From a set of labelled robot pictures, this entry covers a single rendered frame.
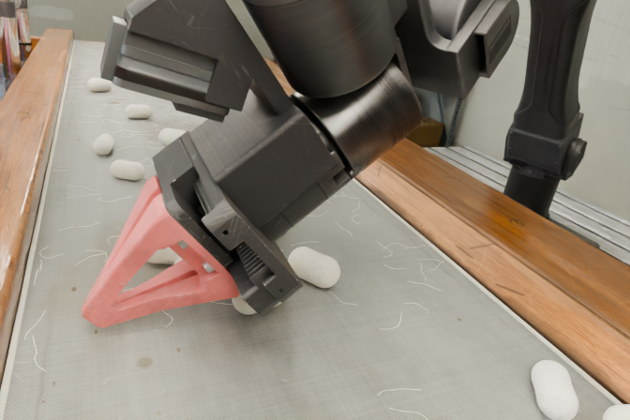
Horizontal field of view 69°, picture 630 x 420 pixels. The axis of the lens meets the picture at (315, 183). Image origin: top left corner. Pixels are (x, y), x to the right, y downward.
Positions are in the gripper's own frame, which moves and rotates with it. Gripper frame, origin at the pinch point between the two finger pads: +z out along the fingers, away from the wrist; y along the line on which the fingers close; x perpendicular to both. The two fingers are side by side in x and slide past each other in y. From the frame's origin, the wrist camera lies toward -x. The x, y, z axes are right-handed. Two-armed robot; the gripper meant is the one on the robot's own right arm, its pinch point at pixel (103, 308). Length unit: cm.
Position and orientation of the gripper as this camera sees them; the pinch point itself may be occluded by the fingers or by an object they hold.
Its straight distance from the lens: 27.6
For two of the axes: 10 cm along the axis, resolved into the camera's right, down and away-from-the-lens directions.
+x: 4.8, 6.7, 5.6
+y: 4.0, 4.1, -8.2
